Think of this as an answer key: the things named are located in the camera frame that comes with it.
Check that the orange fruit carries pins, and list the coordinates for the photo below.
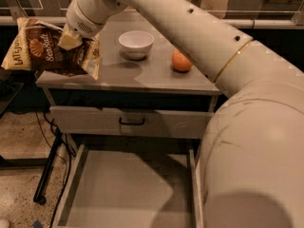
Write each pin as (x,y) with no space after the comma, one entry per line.
(180,62)

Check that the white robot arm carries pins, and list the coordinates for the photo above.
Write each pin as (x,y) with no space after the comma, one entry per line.
(251,159)

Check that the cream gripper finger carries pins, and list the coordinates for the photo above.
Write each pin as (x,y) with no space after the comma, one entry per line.
(70,38)

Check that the closed top grey drawer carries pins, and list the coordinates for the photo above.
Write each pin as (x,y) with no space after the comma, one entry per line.
(126,122)

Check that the grey metal drawer cabinet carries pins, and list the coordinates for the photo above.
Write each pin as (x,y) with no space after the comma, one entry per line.
(147,84)

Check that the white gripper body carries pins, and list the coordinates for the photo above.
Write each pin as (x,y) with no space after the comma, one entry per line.
(80,19)

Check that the open middle grey drawer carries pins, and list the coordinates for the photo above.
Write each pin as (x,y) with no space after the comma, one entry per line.
(131,187)

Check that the black table leg frame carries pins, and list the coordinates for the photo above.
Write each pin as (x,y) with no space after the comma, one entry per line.
(44,163)

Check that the brown chip bag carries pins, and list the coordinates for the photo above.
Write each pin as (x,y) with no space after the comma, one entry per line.
(35,48)

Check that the white ceramic bowl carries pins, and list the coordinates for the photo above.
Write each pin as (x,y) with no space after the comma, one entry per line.
(136,44)

